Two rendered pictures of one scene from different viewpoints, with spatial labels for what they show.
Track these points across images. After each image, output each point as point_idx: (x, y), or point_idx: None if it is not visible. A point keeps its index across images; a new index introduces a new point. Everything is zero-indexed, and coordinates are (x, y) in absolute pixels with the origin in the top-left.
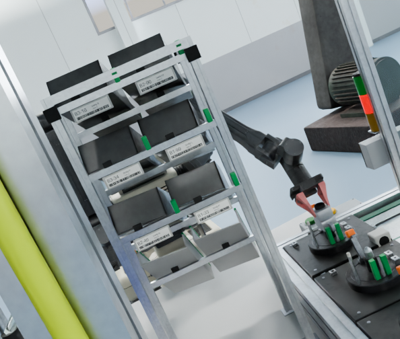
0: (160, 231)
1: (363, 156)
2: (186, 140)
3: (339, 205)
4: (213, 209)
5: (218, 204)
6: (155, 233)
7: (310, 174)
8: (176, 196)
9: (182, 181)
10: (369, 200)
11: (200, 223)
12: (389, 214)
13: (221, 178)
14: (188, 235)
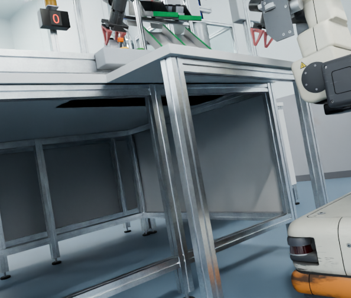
0: (153, 23)
1: (68, 20)
2: None
3: (117, 48)
4: (133, 22)
5: (130, 21)
6: (155, 24)
7: (109, 16)
8: (149, 10)
9: (144, 4)
10: (88, 53)
11: (263, 14)
12: None
13: (129, 9)
14: (325, 19)
